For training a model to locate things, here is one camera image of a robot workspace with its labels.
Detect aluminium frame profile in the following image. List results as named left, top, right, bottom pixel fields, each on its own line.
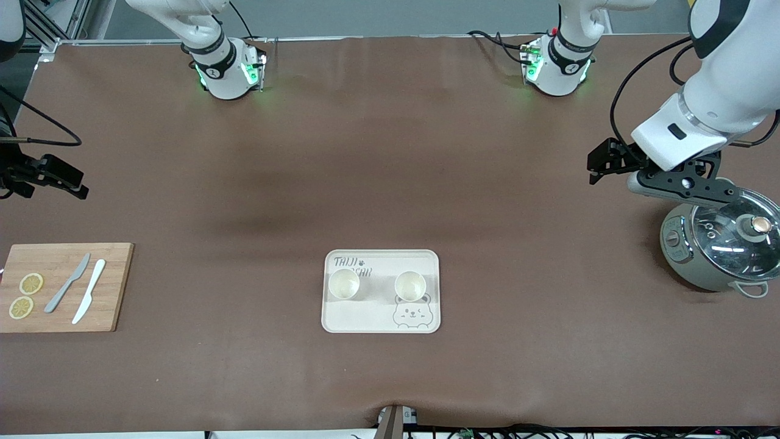
left=21, top=0, right=92, bottom=54

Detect black base cables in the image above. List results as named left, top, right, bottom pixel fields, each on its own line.
left=468, top=29, right=549, bottom=65

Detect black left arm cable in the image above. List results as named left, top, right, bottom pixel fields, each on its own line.
left=609, top=37, right=780, bottom=159

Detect grey plastic knife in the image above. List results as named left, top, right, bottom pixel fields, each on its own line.
left=44, top=253, right=91, bottom=314

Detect beige bear print tray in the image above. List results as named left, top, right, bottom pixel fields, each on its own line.
left=321, top=249, right=441, bottom=334

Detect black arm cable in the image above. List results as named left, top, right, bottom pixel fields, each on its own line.
left=0, top=85, right=83, bottom=147
left=609, top=37, right=780, bottom=159

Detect glass pot lid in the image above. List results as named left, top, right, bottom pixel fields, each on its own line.
left=692, top=188, right=780, bottom=281

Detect brown table cover mat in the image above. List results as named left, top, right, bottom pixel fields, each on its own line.
left=0, top=34, right=780, bottom=435

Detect white IKEA cup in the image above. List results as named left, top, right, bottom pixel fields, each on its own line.
left=394, top=271, right=427, bottom=302
left=328, top=268, right=361, bottom=301

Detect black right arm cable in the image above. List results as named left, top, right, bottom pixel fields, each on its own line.
left=0, top=85, right=83, bottom=147

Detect grey-green electric cooking pot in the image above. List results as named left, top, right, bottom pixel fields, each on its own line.
left=660, top=201, right=780, bottom=299

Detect bamboo cutting board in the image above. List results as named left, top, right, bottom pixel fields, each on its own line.
left=0, top=243, right=135, bottom=334

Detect white plastic knife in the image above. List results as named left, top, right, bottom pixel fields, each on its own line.
left=72, top=259, right=107, bottom=325

